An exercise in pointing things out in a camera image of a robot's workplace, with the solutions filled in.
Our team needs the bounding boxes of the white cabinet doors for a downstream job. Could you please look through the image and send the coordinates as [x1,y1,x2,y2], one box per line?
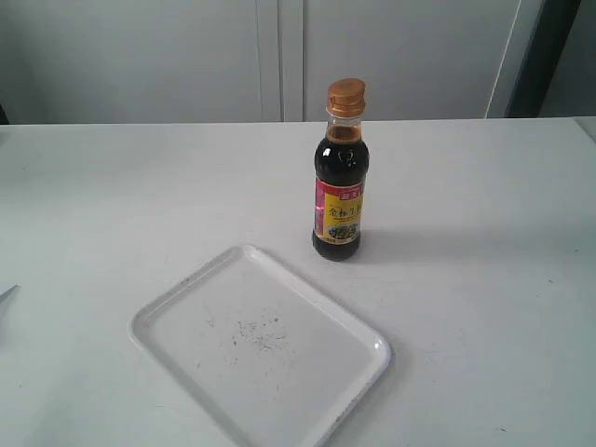
[1,1,542,124]

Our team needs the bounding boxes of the white rectangular plastic tray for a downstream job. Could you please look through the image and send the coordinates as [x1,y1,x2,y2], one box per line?
[130,245,392,446]

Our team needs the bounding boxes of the dark vertical post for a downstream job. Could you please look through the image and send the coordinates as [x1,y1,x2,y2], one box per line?
[506,0,582,118]

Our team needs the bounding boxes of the soy sauce bottle gold cap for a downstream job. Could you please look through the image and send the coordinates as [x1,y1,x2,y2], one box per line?
[312,78,370,261]

